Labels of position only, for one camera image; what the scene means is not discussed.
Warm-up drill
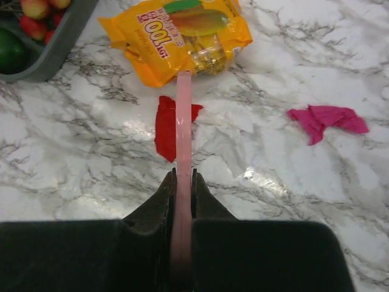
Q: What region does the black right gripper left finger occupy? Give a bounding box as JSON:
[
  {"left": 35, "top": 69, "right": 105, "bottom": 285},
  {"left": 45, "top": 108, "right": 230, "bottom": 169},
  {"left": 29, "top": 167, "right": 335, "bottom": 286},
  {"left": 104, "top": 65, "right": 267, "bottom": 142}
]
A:
[{"left": 1, "top": 170, "right": 176, "bottom": 291}]

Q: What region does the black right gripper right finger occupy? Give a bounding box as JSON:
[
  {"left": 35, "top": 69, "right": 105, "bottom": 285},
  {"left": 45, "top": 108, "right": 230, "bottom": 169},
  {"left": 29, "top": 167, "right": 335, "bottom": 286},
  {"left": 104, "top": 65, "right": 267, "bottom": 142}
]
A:
[{"left": 192, "top": 172, "right": 355, "bottom": 291}]

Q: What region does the grey fruit tray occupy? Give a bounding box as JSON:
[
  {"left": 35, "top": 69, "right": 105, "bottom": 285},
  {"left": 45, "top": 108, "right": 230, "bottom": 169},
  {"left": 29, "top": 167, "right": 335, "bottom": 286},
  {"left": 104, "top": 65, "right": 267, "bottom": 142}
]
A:
[{"left": 1, "top": 1, "right": 98, "bottom": 82}]

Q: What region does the green toy avocado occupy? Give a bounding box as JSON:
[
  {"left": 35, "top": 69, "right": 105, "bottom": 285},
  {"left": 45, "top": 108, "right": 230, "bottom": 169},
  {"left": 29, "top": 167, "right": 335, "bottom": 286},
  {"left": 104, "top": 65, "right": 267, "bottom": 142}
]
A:
[{"left": 1, "top": 28, "right": 29, "bottom": 74}]

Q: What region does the orange snack bag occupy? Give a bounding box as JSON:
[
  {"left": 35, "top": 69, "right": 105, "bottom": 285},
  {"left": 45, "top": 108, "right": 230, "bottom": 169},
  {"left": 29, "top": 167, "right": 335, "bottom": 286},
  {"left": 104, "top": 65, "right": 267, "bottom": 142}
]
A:
[{"left": 98, "top": 1, "right": 252, "bottom": 88}]

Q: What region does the white crumpled tissue, right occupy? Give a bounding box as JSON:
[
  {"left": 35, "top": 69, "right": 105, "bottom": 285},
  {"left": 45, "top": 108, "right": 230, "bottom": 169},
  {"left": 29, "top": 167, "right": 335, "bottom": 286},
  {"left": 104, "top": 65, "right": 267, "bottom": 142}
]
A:
[{"left": 193, "top": 110, "right": 254, "bottom": 169}]

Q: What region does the red paper scrap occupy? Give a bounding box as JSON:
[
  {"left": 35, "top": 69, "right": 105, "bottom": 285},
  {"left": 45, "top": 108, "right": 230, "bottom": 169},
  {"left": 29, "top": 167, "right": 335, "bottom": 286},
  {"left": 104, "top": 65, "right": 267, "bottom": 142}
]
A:
[{"left": 154, "top": 95, "right": 204, "bottom": 163}]

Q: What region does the magenta crumpled paper scrap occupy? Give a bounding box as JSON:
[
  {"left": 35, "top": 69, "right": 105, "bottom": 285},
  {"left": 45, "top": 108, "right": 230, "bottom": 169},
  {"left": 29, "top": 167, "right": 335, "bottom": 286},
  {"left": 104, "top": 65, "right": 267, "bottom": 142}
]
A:
[{"left": 287, "top": 105, "right": 370, "bottom": 145}]

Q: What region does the pink hand brush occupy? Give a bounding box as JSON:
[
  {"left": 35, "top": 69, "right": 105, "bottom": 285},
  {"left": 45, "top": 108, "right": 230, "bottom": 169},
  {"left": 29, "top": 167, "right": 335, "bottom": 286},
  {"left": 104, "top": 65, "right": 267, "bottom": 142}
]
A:
[{"left": 170, "top": 71, "right": 193, "bottom": 289}]

